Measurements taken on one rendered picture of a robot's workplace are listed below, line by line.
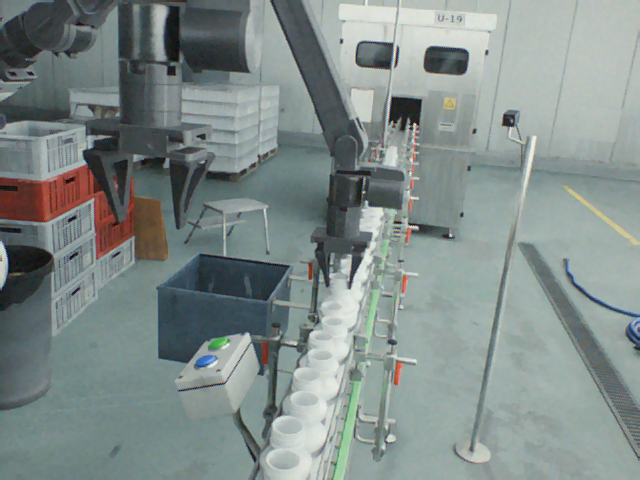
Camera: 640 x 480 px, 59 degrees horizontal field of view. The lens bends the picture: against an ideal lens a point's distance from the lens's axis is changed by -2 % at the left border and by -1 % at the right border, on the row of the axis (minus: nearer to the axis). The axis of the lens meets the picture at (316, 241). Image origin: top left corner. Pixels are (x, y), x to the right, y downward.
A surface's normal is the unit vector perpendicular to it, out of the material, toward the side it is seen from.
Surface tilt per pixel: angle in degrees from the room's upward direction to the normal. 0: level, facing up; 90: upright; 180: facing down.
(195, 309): 90
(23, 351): 94
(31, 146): 90
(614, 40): 90
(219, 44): 104
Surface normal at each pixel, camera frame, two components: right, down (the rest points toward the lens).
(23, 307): 0.78, 0.29
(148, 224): -0.16, 0.47
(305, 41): -0.13, 0.25
